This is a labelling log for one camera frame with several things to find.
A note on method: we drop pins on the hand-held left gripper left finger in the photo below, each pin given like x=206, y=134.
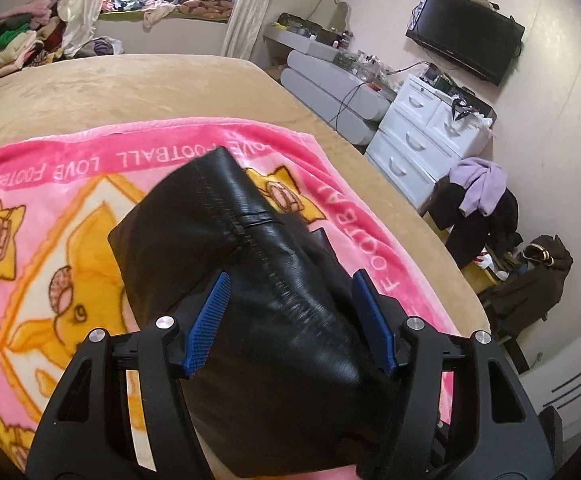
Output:
x=210, y=325

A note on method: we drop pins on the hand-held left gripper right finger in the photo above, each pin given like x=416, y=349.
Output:
x=370, y=320

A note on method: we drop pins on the black leather pants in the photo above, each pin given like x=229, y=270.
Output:
x=280, y=335

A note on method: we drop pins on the black clothes heap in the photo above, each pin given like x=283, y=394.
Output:
x=470, y=240

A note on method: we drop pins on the heap of assorted clothes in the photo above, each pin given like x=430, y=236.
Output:
x=145, y=7

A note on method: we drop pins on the stack of folded clothes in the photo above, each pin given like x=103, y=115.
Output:
x=5, y=45

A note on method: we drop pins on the wooden stool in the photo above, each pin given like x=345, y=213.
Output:
x=480, y=277

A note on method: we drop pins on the brown coat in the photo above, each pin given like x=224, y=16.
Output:
x=525, y=290

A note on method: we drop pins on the purple hoodie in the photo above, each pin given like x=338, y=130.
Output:
x=477, y=185

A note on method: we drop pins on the pink cartoon printed blanket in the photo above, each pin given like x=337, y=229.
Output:
x=70, y=210

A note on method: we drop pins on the white chest of drawers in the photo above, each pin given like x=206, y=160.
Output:
x=410, y=135

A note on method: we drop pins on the beige bed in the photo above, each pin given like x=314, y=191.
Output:
x=170, y=90

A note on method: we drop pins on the grey dressing table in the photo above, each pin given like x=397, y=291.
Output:
x=320, y=85

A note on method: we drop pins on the group of cosmetics bottles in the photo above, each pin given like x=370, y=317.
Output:
x=358, y=57

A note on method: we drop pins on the white purple cloth heap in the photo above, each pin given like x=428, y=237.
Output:
x=100, y=46

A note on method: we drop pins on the black flat television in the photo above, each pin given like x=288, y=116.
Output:
x=465, y=35

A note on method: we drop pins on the arched mirror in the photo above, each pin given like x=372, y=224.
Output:
x=338, y=15

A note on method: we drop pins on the dark storage tray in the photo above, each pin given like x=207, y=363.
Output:
x=295, y=22

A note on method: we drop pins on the orange patterned blanket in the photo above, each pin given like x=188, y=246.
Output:
x=205, y=10

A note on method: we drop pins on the cream curtain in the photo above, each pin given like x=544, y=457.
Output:
x=83, y=5
x=253, y=0

